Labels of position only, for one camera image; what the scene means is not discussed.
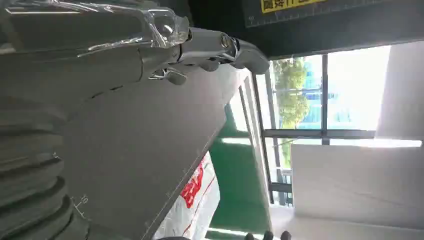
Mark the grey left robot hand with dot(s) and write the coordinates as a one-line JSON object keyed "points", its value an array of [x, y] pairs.
{"points": [[82, 39]]}

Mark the ribbed grey left arm sleeve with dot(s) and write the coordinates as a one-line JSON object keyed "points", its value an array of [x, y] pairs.
{"points": [[30, 185]]}

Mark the white parcel bag red print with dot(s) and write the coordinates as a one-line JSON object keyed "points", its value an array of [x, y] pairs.
{"points": [[195, 195]]}

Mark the yellow label with black print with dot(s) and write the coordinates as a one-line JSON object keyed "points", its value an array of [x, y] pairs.
{"points": [[281, 4]]}

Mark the green tree outside window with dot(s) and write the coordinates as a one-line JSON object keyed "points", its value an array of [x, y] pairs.
{"points": [[291, 96]]}

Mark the dark mat with grid marks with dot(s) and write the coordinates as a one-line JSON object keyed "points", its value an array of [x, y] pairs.
{"points": [[348, 13]]}

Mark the dark rounded object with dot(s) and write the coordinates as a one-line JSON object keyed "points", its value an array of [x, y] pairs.
{"points": [[268, 236]]}

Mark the white flat panel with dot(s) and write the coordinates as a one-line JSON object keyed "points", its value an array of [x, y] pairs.
{"points": [[357, 185]]}

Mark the grey window frame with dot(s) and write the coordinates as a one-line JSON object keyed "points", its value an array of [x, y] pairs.
{"points": [[324, 133]]}

